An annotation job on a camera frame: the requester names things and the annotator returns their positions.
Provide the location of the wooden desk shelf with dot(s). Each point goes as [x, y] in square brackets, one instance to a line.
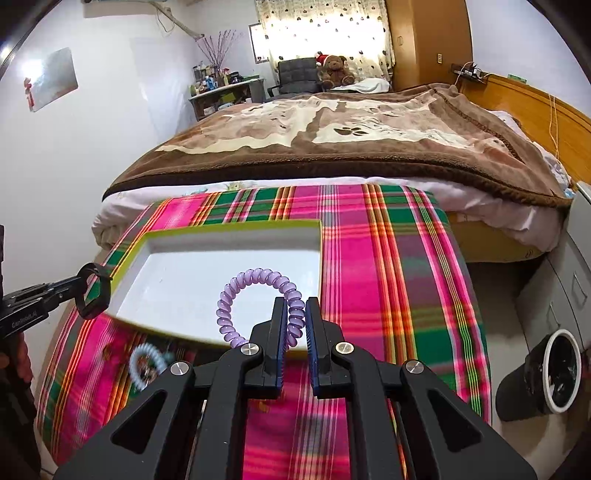
[208, 102]

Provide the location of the patterned window curtain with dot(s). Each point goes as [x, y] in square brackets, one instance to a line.
[356, 29]

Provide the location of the white bed sheet mattress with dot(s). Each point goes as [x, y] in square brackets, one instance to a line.
[533, 226]

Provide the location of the grey drawer cabinet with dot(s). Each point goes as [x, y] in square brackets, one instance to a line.
[558, 294]

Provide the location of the green white shallow tray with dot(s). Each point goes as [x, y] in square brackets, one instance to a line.
[170, 281]

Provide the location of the pink green plaid cloth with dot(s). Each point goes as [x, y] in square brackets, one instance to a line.
[393, 278]

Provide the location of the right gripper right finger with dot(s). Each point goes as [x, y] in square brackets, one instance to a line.
[319, 355]

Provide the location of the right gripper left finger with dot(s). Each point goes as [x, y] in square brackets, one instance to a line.
[275, 350]

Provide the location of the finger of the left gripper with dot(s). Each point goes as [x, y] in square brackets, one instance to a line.
[53, 294]

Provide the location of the wooden wardrobe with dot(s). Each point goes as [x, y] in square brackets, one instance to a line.
[431, 39]

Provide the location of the black white waste bin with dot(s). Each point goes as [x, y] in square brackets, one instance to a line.
[546, 383]

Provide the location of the black wristband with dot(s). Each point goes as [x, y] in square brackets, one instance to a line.
[92, 290]

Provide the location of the brown teddy bear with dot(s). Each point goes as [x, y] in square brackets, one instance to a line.
[333, 71]

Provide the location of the silver wall poster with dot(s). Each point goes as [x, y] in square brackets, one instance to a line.
[49, 79]

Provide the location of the white pillow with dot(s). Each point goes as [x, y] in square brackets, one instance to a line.
[367, 86]

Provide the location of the wooden headboard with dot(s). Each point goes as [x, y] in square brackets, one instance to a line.
[557, 126]

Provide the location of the purple branch decoration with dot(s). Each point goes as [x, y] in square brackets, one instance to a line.
[216, 47]

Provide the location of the brown patterned blanket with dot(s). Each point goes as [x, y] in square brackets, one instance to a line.
[430, 131]

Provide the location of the dark grey chair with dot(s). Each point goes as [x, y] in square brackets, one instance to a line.
[296, 76]

